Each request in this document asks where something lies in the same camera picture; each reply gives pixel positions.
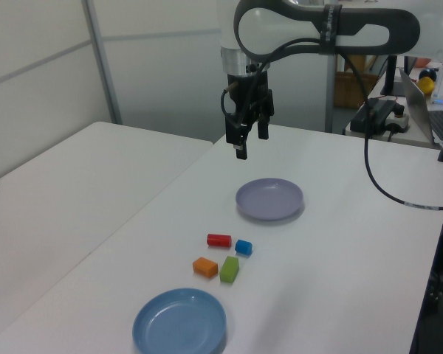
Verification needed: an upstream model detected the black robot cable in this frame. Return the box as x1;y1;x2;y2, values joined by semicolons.
220;36;443;212

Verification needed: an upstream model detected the grey partition post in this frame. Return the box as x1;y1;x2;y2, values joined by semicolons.
83;0;123;125

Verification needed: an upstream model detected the white switch with black knob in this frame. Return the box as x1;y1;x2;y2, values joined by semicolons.
385;105;411;133

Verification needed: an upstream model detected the black monitor stand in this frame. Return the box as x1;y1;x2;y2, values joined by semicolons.
380;55;407;97

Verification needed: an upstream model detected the silver laptop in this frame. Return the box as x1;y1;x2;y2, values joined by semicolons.
398;67;443;145

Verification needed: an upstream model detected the blue plastic plate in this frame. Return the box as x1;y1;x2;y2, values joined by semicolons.
131;288;228;354

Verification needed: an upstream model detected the brown wooden crate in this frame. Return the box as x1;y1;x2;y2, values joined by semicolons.
334;72;377;110

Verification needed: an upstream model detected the purple plastic plate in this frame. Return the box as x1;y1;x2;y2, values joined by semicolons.
235;178;304;222

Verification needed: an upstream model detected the yellow ball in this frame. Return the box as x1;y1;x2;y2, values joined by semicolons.
417;77;436;95

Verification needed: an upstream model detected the red cylinder block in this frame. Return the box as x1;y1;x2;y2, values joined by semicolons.
206;232;233;248

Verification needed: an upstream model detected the small blue block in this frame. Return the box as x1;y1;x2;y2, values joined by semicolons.
234;238;253;256

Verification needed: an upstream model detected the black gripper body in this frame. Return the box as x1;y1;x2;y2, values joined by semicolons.
227;73;271;125

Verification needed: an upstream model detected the green block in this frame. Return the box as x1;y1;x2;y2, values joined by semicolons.
219;255;241;284

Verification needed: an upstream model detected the orange block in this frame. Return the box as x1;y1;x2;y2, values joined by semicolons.
192;257;219;277

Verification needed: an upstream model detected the black power box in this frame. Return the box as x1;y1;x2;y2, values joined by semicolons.
352;98;396;131

